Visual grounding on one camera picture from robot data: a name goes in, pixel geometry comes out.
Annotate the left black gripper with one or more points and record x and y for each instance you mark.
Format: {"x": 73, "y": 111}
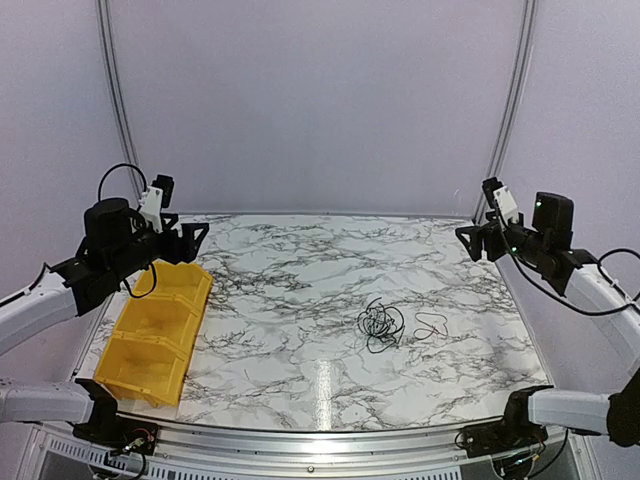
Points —
{"x": 187, "y": 249}

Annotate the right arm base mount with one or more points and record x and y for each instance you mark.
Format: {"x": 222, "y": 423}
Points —
{"x": 505, "y": 442}

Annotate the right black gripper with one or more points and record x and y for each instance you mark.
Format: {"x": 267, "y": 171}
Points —
{"x": 478, "y": 233}

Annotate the yellow bin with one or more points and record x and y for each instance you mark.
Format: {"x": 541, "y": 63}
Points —
{"x": 189, "y": 283}
{"x": 146, "y": 369}
{"x": 168, "y": 318}

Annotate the yellow bin far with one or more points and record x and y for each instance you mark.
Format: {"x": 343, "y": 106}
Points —
{"x": 189, "y": 283}

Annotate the front aluminium rail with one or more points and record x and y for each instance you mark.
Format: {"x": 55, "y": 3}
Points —
{"x": 202, "y": 452}

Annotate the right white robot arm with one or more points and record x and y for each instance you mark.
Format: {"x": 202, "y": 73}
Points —
{"x": 577, "y": 280}

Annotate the yellow bin near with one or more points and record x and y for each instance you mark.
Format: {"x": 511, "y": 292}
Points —
{"x": 146, "y": 369}

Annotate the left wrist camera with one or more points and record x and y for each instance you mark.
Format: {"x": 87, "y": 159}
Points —
{"x": 154, "y": 200}

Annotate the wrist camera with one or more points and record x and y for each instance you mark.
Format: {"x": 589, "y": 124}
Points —
{"x": 154, "y": 200}
{"x": 501, "y": 201}

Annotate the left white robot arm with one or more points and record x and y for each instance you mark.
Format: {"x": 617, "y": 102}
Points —
{"x": 31, "y": 310}

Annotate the aluminium frame post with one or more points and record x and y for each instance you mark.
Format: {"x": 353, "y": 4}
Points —
{"x": 116, "y": 92}
{"x": 515, "y": 89}

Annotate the yellow bin middle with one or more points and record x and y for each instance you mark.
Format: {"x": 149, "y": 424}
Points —
{"x": 168, "y": 318}

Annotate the left aluminium frame post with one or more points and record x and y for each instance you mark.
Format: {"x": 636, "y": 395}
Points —
{"x": 116, "y": 92}

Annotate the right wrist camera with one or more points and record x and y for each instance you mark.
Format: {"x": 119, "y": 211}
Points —
{"x": 501, "y": 201}

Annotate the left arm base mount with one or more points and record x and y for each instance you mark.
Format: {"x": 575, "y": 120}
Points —
{"x": 129, "y": 445}

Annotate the right aluminium frame post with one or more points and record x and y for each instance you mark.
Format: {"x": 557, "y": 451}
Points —
{"x": 515, "y": 89}

